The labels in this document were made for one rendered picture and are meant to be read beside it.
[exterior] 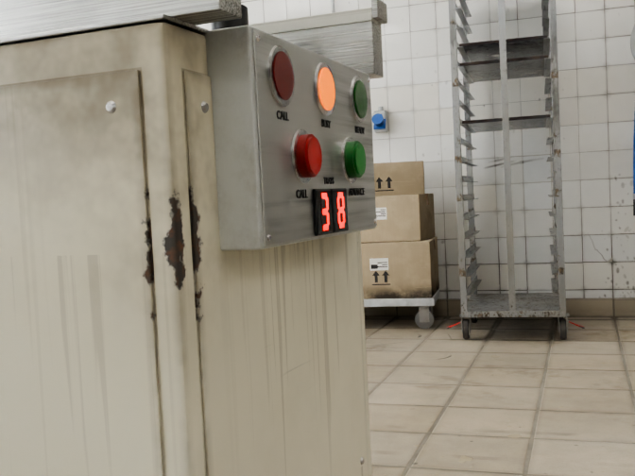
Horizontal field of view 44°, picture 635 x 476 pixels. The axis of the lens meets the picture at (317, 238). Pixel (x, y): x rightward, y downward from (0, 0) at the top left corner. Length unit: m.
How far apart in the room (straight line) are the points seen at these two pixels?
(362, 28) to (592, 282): 3.88
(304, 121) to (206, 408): 0.21
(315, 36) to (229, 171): 0.29
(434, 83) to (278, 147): 4.12
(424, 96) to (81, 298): 4.19
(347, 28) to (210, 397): 0.39
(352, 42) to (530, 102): 3.83
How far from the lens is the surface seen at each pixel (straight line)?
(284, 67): 0.53
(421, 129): 4.61
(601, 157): 4.52
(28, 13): 0.54
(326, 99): 0.60
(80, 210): 0.50
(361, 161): 0.64
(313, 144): 0.55
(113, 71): 0.49
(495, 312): 3.82
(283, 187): 0.52
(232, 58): 0.50
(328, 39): 0.75
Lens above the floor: 0.73
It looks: 3 degrees down
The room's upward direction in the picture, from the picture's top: 3 degrees counter-clockwise
